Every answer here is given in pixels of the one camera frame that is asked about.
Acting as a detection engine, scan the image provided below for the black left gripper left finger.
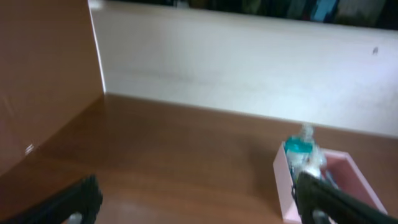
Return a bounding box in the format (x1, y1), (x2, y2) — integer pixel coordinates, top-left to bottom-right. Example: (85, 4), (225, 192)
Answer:
(1, 175), (103, 224)

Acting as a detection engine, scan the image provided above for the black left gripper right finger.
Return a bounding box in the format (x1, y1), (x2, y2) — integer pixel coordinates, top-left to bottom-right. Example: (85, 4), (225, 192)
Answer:
(292, 173), (397, 224)

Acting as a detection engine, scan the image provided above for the clear foam pump bottle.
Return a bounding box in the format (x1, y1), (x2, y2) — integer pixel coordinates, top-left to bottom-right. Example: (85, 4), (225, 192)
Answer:
(299, 146), (327, 179)

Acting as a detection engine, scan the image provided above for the white cardboard box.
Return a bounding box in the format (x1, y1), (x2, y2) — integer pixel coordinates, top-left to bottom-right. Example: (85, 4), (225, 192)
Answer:
(273, 144), (397, 223)

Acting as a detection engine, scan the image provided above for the teal mouthwash bottle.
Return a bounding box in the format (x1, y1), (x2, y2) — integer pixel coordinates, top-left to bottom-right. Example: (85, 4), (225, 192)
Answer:
(284, 124), (315, 176)

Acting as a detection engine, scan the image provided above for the brown side panel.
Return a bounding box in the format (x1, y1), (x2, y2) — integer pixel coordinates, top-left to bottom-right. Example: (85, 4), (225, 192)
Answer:
(1, 0), (103, 172)

